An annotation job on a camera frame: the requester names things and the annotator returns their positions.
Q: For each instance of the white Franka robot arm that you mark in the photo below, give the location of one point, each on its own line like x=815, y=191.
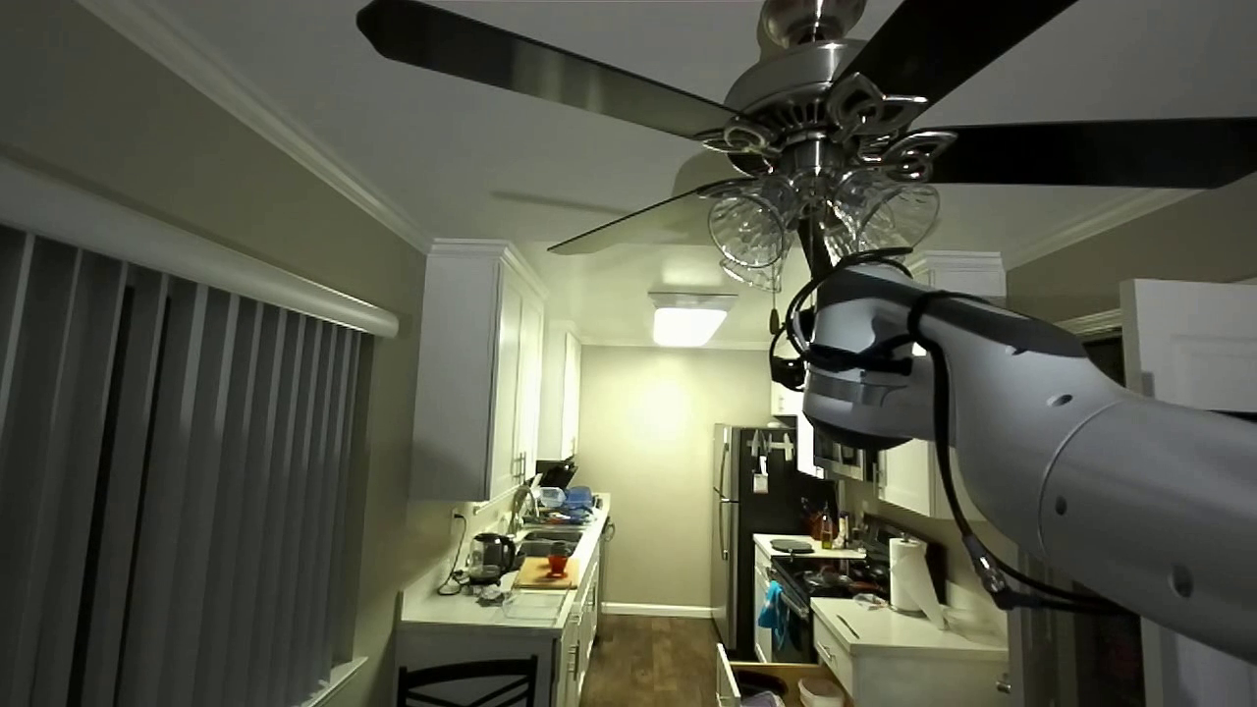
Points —
x=1111, y=474

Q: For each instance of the rectangular kitchen ceiling light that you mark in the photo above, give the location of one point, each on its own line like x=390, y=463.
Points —
x=690, y=321

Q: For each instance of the black coffee maker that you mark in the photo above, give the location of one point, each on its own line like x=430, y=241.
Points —
x=556, y=467

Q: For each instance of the blue kitchen item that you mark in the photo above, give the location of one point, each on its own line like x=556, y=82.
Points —
x=578, y=500

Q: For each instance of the white upper kitchen cabinet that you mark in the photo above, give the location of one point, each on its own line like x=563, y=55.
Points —
x=471, y=377

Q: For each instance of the clear glass lamp shade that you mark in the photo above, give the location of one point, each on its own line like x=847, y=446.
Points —
x=746, y=238
x=896, y=219

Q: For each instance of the dark steel refrigerator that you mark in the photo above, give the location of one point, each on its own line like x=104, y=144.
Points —
x=752, y=525

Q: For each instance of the small red item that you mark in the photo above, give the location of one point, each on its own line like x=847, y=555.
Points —
x=556, y=563

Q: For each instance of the wooden cutting board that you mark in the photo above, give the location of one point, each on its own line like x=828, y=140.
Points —
x=534, y=575

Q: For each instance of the steel cooking pot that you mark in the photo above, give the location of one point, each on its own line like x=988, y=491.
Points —
x=491, y=555

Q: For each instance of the white kitchen counter with sink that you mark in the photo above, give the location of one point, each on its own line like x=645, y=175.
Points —
x=525, y=620

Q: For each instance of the white kitchen appliance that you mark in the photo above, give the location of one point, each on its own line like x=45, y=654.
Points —
x=847, y=550

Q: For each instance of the silver ceiling fan motor housing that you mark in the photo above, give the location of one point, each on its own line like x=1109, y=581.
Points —
x=800, y=81

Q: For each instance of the white paper towel roll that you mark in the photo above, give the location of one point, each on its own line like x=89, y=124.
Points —
x=911, y=575

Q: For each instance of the white low counter unit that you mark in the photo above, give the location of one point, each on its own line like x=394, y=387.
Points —
x=889, y=643

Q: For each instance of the white blind valance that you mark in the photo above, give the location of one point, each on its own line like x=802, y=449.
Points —
x=197, y=256

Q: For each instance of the grey vertical window blinds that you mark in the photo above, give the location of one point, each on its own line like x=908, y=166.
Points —
x=197, y=525

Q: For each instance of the white door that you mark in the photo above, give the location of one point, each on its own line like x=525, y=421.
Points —
x=1184, y=338

